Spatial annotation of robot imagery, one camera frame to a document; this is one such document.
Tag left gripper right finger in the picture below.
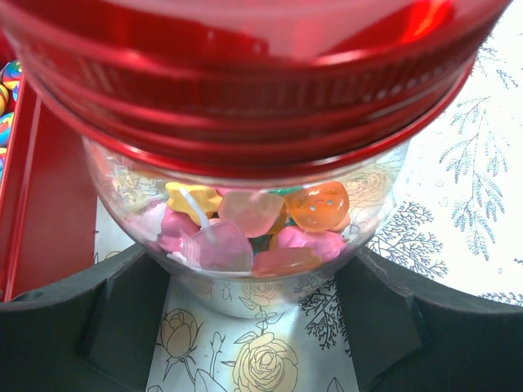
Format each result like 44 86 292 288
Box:
334 248 522 391

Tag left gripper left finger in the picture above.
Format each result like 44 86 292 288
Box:
1 245 170 391

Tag clear glass jar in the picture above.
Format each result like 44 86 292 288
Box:
83 140 409 318

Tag red tray swirl lollipops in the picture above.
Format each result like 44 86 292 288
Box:
0 32 99 303

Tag red jar lid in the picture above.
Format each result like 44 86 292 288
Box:
1 1 507 179

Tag floral table mat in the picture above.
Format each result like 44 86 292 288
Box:
92 0 523 392

